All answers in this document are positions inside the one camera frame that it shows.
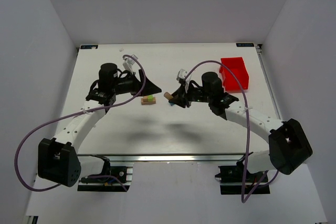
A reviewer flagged green wooden cube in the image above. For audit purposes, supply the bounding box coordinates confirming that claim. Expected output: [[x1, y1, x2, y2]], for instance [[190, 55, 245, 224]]
[[147, 95, 154, 101]]

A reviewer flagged natural wooden arch block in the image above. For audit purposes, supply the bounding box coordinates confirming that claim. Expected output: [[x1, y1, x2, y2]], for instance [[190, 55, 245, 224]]
[[164, 92, 173, 100]]

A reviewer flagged long natural wooden block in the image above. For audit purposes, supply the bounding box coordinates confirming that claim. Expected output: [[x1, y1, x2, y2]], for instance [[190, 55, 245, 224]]
[[141, 98, 156, 105]]

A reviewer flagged red plastic bin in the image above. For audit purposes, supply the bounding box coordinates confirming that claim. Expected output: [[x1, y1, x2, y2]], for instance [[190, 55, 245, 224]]
[[219, 57, 249, 92]]

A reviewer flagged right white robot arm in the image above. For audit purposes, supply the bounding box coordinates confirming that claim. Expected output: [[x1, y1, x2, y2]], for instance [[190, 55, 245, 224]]
[[164, 72, 313, 175]]

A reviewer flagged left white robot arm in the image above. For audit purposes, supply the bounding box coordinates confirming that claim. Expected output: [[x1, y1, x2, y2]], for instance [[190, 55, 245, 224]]
[[38, 63, 162, 187]]

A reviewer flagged blue label sticker left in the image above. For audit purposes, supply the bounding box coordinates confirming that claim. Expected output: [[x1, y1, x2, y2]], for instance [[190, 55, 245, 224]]
[[80, 45, 98, 50]]

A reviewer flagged blue label sticker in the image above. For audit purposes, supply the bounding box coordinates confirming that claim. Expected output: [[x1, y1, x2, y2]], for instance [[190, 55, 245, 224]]
[[236, 42, 255, 47], [80, 45, 98, 50]]

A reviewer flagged blue label sticker right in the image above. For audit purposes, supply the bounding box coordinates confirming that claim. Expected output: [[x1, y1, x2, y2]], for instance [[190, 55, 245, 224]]
[[236, 42, 255, 47]]

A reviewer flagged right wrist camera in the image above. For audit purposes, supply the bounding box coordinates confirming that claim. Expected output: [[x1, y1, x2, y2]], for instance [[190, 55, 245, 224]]
[[176, 69, 190, 89]]

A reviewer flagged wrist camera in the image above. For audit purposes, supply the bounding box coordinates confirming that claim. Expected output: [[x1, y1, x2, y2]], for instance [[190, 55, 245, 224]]
[[122, 55, 138, 74], [176, 69, 190, 89]]

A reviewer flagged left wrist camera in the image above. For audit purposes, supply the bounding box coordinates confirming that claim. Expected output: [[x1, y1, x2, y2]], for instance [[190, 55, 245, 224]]
[[122, 55, 138, 74]]

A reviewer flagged aluminium table frame rail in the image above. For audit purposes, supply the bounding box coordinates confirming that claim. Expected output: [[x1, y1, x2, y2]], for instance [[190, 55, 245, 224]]
[[76, 153, 297, 163]]

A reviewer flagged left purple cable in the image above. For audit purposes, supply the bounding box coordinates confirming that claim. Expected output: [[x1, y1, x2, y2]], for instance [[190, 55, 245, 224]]
[[14, 54, 146, 192]]

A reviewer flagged purple cable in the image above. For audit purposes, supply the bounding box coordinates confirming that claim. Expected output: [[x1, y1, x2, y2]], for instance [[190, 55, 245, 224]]
[[183, 60, 280, 204], [14, 54, 146, 192]]

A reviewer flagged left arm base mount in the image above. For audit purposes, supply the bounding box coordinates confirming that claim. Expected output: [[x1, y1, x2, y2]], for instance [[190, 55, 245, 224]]
[[77, 163, 133, 193]]

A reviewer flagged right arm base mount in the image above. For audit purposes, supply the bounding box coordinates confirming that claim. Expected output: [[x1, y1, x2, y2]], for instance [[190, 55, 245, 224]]
[[215, 166, 270, 195]]

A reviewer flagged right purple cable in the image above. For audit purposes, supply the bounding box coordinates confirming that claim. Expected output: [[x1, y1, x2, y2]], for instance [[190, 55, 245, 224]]
[[183, 60, 280, 204]]

